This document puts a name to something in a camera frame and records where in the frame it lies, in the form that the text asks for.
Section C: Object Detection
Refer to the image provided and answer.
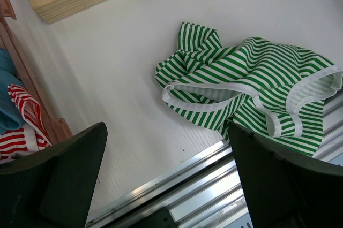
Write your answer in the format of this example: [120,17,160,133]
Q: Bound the aluminium mounting rail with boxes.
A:
[85,94,343,228]

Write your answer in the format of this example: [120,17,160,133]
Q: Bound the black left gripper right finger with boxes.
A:
[229,125,342,227]

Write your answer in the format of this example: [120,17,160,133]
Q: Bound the red white striped tank top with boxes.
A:
[1,84,52,163]

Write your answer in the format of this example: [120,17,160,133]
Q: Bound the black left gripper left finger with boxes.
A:
[1,122,108,227]

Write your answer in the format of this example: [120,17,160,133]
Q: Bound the teal blue tank top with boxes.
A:
[1,48,25,135]

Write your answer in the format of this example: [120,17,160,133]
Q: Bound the translucent pink plastic basin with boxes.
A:
[1,0,72,144]

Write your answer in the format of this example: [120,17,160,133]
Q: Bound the green white striped tank top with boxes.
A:
[155,22,342,156]

